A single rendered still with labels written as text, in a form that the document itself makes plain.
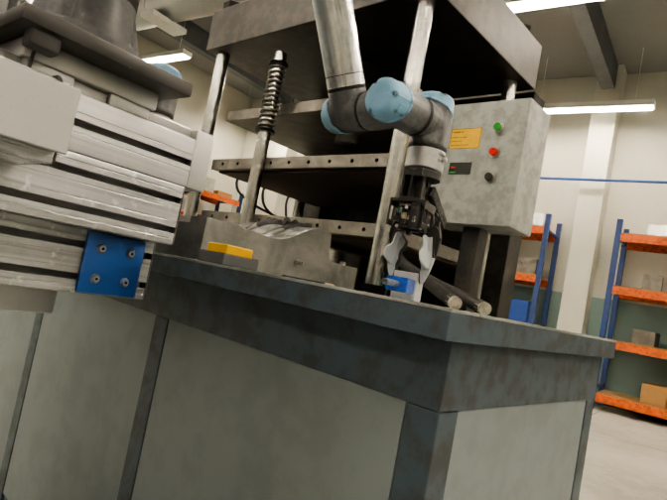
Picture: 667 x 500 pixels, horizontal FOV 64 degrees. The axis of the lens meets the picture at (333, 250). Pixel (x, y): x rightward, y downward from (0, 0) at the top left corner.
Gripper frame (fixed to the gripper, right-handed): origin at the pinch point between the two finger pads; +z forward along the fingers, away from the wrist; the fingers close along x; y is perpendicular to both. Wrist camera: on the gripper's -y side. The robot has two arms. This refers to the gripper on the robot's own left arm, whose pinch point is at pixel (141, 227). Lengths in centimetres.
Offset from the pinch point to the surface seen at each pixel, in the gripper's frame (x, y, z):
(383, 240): -7, -80, -13
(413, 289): 48, -36, 2
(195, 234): 12.6, -6.8, -0.5
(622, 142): -199, -659, -252
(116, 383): -2.3, -2.9, 34.5
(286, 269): 12.1, -31.3, 2.8
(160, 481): 21, -6, 47
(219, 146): -857, -417, -224
